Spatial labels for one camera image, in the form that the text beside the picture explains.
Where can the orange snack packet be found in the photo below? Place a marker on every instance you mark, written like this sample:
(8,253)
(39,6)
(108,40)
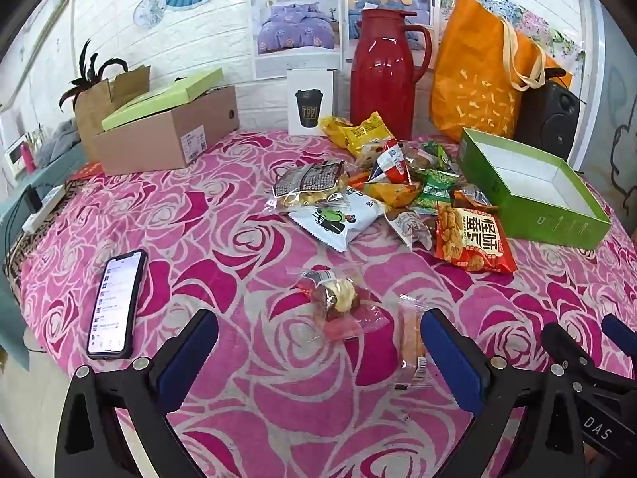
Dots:
(393,194)

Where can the red thermos jug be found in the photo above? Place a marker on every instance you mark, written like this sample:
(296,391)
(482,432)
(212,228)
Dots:
(383,74)

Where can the floral plastic sheet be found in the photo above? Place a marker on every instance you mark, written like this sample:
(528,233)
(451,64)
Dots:
(537,25)

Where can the teal cabinet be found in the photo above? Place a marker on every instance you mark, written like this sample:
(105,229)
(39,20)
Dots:
(12,323)

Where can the black smartphone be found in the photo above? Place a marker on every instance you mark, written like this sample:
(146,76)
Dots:
(114,303)

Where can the purple bedding poster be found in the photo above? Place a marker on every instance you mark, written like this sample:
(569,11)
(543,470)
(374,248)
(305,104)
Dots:
(293,25)

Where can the white box with cup print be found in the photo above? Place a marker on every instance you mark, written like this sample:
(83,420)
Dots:
(312,102)

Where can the red snack packet white label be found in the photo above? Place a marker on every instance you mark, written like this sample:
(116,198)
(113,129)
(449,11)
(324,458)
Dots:
(393,164)

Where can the clear candy packet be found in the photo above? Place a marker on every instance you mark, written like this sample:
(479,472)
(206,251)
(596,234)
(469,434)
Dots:
(338,303)

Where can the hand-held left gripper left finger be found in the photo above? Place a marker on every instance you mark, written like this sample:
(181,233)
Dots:
(191,351)

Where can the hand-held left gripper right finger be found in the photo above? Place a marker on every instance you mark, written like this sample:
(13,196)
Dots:
(448,358)

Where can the long biscuit packet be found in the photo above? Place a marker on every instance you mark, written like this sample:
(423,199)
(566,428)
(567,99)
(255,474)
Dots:
(412,343)

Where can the grey cloth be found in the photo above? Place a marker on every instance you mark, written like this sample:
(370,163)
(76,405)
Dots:
(59,142)

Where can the pile of snack packets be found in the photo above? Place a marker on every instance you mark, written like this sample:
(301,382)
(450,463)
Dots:
(326,219)

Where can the green cardboard box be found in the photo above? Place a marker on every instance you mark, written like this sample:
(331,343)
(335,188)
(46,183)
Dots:
(527,179)

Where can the brown paper bag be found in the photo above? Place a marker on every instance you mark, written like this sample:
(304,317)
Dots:
(94,104)

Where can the light green box lid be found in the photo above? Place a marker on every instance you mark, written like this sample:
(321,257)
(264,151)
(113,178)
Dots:
(154,102)

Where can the brown cardboard box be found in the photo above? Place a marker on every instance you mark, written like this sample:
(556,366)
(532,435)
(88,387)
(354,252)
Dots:
(164,139)

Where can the black feather decoration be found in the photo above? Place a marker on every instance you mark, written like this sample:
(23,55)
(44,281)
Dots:
(92,72)

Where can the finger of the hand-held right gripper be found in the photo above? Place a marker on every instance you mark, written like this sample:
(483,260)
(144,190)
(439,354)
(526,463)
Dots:
(622,336)
(567,343)

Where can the pink rose tablecloth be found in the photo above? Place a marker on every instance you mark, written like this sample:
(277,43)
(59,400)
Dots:
(249,408)

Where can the black speaker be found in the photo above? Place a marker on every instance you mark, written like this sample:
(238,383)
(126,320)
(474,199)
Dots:
(547,114)

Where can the white power strip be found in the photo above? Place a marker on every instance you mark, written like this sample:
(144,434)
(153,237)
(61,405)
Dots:
(47,209)

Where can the orange tote bag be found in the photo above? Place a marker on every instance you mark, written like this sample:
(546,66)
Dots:
(473,74)

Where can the red bottle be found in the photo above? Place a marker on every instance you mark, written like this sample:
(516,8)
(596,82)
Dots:
(29,158)

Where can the black power adapter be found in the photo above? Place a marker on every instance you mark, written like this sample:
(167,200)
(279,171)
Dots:
(34,199)

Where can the red envelope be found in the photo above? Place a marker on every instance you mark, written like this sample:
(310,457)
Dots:
(84,172)

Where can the small pale paper fan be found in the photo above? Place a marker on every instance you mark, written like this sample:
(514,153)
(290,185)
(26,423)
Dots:
(149,11)

